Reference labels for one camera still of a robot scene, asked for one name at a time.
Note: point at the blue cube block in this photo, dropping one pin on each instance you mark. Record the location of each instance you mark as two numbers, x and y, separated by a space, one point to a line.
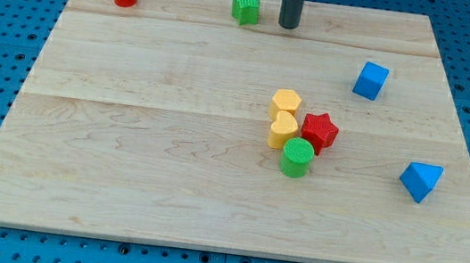
370 81

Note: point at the yellow heart block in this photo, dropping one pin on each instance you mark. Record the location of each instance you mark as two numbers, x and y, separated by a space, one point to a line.
282 129

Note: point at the yellow hexagon block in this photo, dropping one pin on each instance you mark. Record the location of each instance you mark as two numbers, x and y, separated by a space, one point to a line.
284 100

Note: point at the green cylinder block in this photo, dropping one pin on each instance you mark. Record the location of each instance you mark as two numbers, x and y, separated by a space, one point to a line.
297 155

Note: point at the light wooden board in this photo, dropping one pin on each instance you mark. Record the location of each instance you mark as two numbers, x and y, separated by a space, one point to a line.
150 124

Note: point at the red star block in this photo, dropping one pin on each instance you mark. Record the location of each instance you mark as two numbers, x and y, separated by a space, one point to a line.
319 130

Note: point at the green star block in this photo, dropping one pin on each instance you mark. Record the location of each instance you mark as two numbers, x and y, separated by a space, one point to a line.
246 11

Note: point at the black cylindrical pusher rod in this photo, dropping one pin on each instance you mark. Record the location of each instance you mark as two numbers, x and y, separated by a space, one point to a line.
290 13

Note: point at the blue triangular prism block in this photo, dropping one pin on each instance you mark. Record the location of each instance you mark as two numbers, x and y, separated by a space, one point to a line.
420 178

